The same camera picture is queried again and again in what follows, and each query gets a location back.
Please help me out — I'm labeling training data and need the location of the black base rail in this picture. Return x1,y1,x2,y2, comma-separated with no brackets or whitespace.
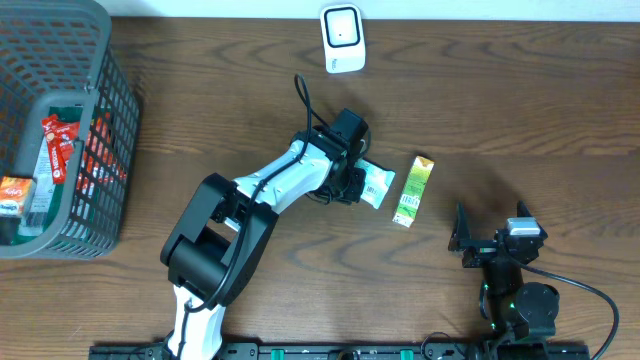
88,342,590,360

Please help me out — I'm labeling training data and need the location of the grey plastic mesh basket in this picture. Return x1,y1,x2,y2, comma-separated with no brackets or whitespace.
1,1,141,260

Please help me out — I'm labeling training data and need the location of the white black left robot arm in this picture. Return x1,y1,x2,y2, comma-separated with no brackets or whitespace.
160,109,370,359

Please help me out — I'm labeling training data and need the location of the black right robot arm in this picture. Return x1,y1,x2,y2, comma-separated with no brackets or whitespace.
448,201,559,359

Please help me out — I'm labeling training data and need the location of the green yellow juice carton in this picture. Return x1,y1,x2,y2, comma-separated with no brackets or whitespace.
392,156,435,228

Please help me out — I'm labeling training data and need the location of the light blue snack packet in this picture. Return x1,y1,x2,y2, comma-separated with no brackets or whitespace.
355,159,395,209

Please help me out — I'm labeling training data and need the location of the orange snack box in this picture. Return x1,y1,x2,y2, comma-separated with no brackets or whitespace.
0,176,36,218

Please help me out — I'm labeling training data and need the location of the white barcode scanner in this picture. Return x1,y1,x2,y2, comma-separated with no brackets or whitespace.
320,4,366,74

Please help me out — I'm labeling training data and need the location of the red snack stick packet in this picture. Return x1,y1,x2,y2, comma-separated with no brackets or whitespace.
41,114,79,185

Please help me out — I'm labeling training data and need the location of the green snack bag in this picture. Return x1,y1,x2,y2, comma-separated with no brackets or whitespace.
10,106,83,245

